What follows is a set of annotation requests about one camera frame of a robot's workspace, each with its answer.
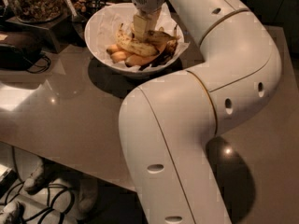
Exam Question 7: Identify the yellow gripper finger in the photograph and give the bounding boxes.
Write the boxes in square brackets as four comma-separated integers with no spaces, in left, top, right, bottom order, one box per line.
[133,12,160,42]

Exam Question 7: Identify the spotted yellow banana top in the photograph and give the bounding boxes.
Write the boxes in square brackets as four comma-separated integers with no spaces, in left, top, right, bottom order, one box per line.
[146,30,179,45]

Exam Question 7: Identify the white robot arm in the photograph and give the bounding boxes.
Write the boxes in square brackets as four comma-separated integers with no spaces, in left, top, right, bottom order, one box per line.
[119,0,281,224]

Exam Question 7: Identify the orange banana front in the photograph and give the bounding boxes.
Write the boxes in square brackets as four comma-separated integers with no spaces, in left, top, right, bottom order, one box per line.
[125,44,166,67]

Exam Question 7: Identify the small orange banana left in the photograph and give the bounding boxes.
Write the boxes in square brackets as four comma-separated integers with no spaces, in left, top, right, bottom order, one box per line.
[107,44,121,55]

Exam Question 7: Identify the small orange banana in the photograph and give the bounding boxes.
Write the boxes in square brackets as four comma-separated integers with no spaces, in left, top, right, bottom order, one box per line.
[110,50,131,63]
[107,44,121,55]

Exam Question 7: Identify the dark overripe banana right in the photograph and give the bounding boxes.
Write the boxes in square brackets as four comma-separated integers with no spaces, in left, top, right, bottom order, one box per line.
[141,28,178,70]

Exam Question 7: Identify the white ceramic bowl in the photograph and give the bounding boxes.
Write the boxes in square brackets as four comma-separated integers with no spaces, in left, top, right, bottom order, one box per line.
[85,3,189,79]

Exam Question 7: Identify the small orange banana lower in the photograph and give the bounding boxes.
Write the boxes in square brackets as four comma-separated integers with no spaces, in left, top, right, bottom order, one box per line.
[110,50,131,63]

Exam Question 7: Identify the white paper liner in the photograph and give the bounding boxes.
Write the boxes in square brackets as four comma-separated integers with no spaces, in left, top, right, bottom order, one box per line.
[85,3,189,78]

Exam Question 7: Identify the metal scoop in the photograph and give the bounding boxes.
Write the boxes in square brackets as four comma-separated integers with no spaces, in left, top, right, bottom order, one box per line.
[65,0,87,23]

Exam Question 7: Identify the glass jar of nuts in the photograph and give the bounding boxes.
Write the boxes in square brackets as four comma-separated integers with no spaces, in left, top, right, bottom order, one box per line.
[8,0,63,23]

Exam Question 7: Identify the black bag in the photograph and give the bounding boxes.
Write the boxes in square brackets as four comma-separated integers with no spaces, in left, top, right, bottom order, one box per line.
[0,31,42,71]

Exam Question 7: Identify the grey sock foot right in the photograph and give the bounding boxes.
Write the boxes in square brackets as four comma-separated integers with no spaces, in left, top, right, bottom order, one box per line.
[78,176,98,214]

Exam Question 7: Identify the grey sock foot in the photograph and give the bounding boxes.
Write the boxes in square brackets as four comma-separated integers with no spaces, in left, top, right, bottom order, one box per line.
[23,162,52,193]
[78,176,98,214]

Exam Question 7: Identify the grey sock foot left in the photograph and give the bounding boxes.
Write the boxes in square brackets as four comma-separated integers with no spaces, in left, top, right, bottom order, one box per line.
[23,162,52,193]

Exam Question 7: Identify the black cable on table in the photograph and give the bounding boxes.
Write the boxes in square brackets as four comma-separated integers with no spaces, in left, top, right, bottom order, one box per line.
[26,53,52,75]

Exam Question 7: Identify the black floor cables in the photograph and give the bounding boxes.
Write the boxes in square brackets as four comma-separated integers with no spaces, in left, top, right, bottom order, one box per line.
[3,154,78,224]

